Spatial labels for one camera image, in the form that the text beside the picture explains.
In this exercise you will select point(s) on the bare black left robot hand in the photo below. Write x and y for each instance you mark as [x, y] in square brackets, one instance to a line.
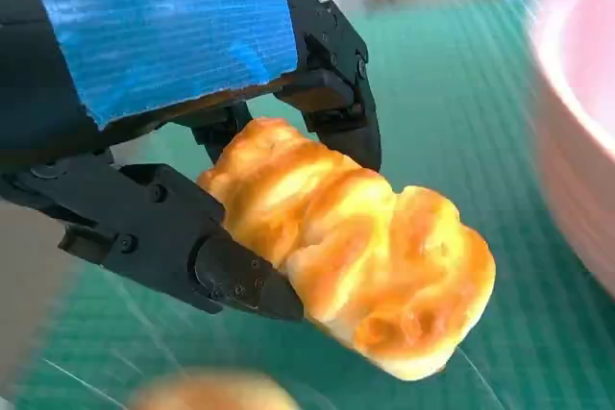
[158, 31]

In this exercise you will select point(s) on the rectangular braided toy bread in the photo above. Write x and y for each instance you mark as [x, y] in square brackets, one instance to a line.
[360, 247]

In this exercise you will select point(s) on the round toy bread bun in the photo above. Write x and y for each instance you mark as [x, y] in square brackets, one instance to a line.
[216, 393]

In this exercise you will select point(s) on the pink bowl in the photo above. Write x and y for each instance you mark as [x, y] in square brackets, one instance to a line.
[586, 93]

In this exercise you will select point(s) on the green cutting mat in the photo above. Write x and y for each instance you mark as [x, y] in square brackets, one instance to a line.
[456, 93]

